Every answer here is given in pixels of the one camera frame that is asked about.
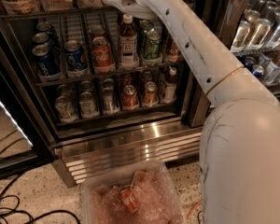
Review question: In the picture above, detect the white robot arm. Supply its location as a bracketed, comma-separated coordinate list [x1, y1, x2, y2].
[96, 0, 280, 224]

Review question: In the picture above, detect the blue pepsi can front left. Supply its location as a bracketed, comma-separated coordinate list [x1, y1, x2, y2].
[32, 45, 60, 77]

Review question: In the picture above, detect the orange brown can front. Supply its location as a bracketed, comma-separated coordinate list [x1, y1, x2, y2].
[165, 36, 180, 63]

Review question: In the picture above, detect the green soda can front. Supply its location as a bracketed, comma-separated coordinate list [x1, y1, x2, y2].
[143, 30, 161, 60]

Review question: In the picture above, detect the brown tea bottle white cap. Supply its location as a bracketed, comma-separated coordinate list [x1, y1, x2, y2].
[118, 14, 138, 69]

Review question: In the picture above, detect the red coke can shelf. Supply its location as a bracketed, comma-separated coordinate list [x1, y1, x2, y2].
[92, 36, 112, 68]
[122, 85, 138, 107]

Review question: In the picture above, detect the clear plastic bin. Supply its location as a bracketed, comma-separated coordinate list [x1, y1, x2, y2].
[81, 160, 184, 224]

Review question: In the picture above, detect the orange can in bin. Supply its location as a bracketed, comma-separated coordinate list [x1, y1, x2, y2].
[119, 189, 139, 214]

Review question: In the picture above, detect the silver green can bottom left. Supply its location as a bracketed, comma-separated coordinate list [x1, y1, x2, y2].
[55, 96, 77, 122]

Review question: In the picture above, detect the small brown bottle bottom shelf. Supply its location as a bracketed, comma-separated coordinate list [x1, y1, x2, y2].
[161, 67, 177, 103]

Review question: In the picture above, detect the orange extension cable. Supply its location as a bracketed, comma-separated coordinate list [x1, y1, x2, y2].
[186, 199, 203, 220]

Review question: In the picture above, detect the gold can bottom shelf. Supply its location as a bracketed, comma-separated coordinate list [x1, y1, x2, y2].
[143, 81, 157, 104]

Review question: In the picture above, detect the black cables left floor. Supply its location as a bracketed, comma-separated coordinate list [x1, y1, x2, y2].
[0, 171, 81, 224]

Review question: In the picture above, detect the red coke can bottom shelf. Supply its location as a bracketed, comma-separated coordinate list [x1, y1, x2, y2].
[122, 85, 138, 107]

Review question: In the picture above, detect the red coke can middle shelf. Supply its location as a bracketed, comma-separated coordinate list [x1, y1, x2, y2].
[92, 36, 112, 68]

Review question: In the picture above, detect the glass fridge door right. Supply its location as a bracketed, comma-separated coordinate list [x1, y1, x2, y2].
[187, 0, 280, 129]

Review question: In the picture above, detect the stainless steel fridge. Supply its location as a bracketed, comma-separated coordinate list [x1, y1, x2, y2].
[0, 0, 280, 189]

